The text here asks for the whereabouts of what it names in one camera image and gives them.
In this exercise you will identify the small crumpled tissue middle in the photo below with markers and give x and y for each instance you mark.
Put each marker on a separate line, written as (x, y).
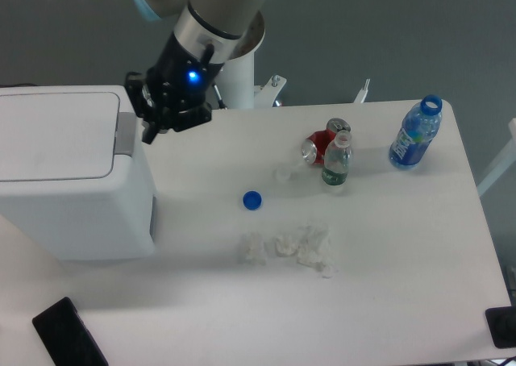
(286, 245)

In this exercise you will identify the blue bottle cap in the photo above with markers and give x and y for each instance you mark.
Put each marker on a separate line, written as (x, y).
(252, 200)

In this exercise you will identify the small crumpled tissue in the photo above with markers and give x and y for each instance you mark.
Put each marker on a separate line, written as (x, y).
(286, 245)
(253, 249)

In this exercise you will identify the crushed red soda can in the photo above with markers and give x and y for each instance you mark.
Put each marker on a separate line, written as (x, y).
(313, 147)

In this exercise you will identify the small crumpled tissue left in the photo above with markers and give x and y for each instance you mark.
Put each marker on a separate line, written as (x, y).
(253, 249)

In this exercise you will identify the white plastic trash can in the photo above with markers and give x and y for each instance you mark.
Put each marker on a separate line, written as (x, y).
(74, 176)

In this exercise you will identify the large crumpled tissue right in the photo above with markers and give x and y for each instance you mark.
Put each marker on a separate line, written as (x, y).
(315, 250)

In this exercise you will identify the black smartphone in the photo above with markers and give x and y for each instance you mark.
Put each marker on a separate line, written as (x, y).
(65, 336)

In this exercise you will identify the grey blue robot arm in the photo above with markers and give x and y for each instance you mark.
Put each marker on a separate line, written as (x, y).
(223, 21)

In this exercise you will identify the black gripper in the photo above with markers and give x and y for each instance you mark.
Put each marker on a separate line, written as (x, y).
(177, 85)

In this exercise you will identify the blue plastic drink bottle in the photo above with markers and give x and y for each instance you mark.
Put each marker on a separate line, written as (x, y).
(419, 127)

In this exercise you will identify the black device table corner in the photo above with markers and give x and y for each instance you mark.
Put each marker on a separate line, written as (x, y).
(501, 322)

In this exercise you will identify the white frame right edge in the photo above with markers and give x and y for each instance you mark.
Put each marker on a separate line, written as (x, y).
(500, 163)

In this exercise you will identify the clear green label bottle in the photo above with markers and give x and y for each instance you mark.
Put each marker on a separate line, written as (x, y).
(337, 159)

